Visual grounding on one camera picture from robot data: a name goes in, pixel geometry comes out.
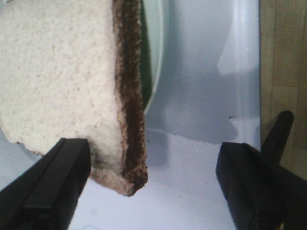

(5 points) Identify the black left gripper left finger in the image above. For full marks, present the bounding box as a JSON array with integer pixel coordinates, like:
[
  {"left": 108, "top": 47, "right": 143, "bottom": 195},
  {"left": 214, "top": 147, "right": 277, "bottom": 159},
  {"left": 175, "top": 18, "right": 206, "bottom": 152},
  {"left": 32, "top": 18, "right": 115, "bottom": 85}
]
[{"left": 0, "top": 138, "right": 91, "bottom": 230}]

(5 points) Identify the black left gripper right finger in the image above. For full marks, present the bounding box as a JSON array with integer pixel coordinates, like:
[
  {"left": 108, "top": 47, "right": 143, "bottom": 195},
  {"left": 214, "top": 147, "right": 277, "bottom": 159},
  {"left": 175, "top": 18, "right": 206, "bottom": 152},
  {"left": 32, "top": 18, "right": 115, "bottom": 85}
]
[{"left": 216, "top": 111, "right": 307, "bottom": 230}]

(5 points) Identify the white bread slice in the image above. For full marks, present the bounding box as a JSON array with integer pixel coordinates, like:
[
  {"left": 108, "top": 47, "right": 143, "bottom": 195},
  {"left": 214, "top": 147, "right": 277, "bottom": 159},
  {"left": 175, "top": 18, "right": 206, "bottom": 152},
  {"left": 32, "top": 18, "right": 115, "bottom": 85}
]
[{"left": 0, "top": 0, "right": 148, "bottom": 196}]

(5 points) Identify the mint green round plate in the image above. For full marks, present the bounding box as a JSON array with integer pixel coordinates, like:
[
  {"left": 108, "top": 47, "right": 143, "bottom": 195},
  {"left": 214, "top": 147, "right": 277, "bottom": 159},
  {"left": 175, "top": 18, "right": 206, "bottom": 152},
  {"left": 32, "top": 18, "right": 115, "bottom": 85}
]
[{"left": 140, "top": 0, "right": 165, "bottom": 114}]

